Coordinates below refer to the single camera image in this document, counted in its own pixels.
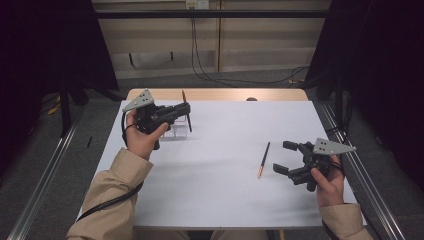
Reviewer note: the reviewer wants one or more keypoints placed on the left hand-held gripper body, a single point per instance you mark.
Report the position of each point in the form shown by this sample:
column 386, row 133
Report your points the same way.
column 146, row 116

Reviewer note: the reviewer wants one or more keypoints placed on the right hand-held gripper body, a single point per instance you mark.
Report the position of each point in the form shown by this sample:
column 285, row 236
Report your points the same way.
column 333, row 146

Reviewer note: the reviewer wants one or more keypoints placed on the clear plastic pen holder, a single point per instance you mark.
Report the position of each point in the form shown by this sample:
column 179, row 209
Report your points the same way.
column 180, row 131

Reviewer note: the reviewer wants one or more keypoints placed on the black pencil with orange tip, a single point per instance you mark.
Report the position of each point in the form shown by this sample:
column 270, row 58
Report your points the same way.
column 189, row 125
column 263, row 160

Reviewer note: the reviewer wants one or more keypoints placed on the person's left hand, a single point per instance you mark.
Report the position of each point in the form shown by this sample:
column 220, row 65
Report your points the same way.
column 140, row 143

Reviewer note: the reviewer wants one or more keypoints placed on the person's right hand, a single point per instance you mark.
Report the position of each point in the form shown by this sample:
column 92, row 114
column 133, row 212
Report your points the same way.
column 328, row 193

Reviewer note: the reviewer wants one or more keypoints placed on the wooden table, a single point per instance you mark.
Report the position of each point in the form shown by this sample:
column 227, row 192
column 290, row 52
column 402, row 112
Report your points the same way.
column 216, row 94

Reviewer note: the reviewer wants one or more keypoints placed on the black metal stand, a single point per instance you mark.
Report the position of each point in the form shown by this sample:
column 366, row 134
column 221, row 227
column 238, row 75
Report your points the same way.
column 339, row 100
column 65, row 110

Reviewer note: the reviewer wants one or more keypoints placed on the white table mat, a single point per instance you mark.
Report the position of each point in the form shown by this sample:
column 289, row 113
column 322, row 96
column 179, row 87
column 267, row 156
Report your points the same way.
column 233, row 140

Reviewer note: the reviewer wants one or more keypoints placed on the dark round table grommet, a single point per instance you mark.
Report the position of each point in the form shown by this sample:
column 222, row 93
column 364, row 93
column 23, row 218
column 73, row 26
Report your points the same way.
column 251, row 99

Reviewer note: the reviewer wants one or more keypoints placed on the small black floor item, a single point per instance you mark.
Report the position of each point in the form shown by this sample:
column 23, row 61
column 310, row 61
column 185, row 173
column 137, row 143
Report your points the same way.
column 89, row 142

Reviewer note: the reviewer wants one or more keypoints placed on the dark curtain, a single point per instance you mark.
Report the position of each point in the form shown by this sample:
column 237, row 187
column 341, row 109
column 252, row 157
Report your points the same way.
column 383, row 66
column 40, row 50

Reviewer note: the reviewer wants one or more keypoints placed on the black horizontal metal bar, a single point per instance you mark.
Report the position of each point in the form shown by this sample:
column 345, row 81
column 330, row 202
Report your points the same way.
column 233, row 14

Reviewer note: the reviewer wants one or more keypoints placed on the aluminium floor rail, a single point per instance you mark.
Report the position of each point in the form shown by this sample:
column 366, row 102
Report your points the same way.
column 373, row 190
column 43, row 180

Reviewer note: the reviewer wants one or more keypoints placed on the white wall socket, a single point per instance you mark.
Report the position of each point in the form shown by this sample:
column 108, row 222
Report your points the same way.
column 197, row 4

